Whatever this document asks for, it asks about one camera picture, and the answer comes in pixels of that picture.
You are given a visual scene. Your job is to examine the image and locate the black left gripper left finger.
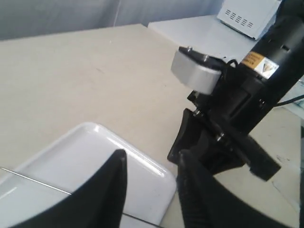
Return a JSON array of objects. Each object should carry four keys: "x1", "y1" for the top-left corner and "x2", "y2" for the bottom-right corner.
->
[{"x1": 4, "y1": 149, "x2": 127, "y2": 228}]

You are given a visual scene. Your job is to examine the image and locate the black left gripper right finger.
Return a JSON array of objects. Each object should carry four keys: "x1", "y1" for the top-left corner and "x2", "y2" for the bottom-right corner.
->
[{"x1": 177, "y1": 152, "x2": 286, "y2": 228}]

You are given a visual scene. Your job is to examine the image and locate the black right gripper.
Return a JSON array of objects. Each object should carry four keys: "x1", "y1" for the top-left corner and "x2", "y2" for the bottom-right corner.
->
[{"x1": 167, "y1": 62, "x2": 281, "y2": 181}]

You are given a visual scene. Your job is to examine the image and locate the thin metal skewer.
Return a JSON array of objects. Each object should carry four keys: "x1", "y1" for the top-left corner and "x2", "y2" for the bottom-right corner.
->
[{"x1": 0, "y1": 167, "x2": 72, "y2": 195}]

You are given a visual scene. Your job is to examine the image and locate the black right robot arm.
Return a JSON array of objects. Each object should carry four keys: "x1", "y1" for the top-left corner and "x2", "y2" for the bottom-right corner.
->
[{"x1": 167, "y1": 1, "x2": 304, "y2": 181}]

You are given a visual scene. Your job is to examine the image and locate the white plastic tray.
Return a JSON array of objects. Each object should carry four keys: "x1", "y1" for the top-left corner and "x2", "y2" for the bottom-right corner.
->
[{"x1": 0, "y1": 123, "x2": 176, "y2": 228}]

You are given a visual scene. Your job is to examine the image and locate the white side table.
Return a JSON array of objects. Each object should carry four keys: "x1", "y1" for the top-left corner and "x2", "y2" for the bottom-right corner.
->
[{"x1": 148, "y1": 15, "x2": 257, "y2": 62}]

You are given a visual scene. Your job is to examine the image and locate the white microwave oven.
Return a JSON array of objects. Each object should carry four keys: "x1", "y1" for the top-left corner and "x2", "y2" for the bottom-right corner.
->
[{"x1": 217, "y1": 0, "x2": 282, "y2": 40}]

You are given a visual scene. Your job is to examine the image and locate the grey fabric backdrop curtain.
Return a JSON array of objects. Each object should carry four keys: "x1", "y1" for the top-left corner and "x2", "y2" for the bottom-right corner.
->
[{"x1": 0, "y1": 0, "x2": 223, "y2": 40}]

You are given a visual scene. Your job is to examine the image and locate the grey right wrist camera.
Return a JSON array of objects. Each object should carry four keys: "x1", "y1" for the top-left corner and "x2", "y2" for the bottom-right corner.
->
[{"x1": 171, "y1": 46, "x2": 235, "y2": 96}]

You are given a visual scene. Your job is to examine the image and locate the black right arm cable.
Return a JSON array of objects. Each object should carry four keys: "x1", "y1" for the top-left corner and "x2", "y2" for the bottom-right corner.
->
[{"x1": 276, "y1": 94, "x2": 304, "y2": 107}]

